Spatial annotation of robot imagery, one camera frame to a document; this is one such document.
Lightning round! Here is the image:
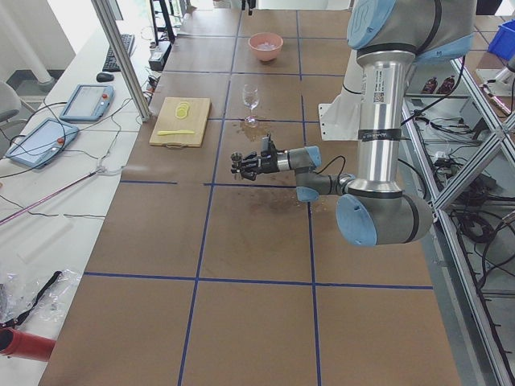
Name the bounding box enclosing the bamboo cutting board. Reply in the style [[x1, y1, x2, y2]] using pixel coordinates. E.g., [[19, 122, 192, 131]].
[[149, 97, 211, 147]]

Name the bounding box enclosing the pink bowl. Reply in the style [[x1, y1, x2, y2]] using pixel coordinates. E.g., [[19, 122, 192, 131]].
[[248, 32, 283, 62]]

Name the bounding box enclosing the blue storage bin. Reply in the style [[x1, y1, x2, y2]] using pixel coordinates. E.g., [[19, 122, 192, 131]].
[[488, 19, 515, 60]]

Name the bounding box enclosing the crumpled clear plastic bag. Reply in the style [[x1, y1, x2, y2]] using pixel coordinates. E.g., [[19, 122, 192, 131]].
[[1, 269, 82, 328]]

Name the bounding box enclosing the blue teach pendant near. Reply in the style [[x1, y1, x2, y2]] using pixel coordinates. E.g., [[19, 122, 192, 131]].
[[5, 118, 79, 168]]

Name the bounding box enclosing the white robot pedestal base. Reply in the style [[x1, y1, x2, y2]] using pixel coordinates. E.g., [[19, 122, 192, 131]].
[[319, 49, 363, 141]]

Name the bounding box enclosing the blue teach pendant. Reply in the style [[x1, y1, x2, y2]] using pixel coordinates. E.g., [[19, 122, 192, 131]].
[[5, 118, 79, 168], [60, 84, 114, 123]]

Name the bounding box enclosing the clear wine glass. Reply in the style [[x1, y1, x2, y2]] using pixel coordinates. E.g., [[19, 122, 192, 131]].
[[242, 84, 259, 127]]

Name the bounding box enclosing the pink metal rod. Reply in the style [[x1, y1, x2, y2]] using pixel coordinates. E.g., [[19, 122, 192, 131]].
[[0, 168, 101, 226]]

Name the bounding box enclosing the steel double jigger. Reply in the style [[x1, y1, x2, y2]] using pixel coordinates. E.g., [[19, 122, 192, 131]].
[[230, 152, 242, 175]]

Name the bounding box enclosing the yellow plastic knife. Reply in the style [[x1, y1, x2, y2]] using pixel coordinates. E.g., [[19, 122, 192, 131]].
[[157, 129, 196, 136]]

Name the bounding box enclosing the black camera cable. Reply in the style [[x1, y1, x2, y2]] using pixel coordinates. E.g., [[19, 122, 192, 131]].
[[315, 155, 347, 178]]

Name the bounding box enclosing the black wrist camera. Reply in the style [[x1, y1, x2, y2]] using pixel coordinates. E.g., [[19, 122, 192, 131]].
[[260, 133, 276, 158]]

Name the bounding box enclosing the pile of ice cubes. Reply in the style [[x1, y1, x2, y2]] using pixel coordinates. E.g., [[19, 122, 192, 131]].
[[256, 41, 277, 51]]

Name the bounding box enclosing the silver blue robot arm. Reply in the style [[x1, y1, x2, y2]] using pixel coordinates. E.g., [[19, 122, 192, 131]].
[[231, 1, 476, 246]]

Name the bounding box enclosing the red cylinder bottle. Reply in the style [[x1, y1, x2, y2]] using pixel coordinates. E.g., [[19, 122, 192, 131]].
[[1, 328, 56, 362]]

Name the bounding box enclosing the black keyboard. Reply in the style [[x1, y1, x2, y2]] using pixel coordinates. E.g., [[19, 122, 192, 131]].
[[101, 33, 137, 73]]

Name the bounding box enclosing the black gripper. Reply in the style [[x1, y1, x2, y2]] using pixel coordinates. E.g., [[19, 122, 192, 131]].
[[237, 151, 278, 181]]

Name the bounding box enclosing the blue teach pendant far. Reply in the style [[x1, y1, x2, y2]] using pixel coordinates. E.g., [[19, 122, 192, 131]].
[[60, 84, 114, 123]]

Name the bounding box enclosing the black box device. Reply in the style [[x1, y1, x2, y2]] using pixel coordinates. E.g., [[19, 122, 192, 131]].
[[148, 41, 171, 72]]

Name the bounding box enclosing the aluminium frame post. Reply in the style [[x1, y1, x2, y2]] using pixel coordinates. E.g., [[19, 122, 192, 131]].
[[91, 0, 151, 122]]

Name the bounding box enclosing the black computer mouse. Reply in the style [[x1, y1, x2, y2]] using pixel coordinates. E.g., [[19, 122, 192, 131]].
[[96, 72, 114, 83]]

